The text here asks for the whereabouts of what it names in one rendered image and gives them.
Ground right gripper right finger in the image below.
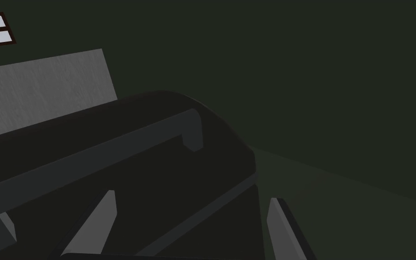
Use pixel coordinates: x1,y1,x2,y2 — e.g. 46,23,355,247
266,197,318,260

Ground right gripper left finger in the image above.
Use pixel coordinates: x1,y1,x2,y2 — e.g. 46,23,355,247
50,189,118,258

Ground black appliance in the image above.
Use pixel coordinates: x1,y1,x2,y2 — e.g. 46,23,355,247
0,90,266,260

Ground dark grey bar handle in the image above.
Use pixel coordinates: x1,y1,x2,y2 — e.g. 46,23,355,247
0,108,204,253

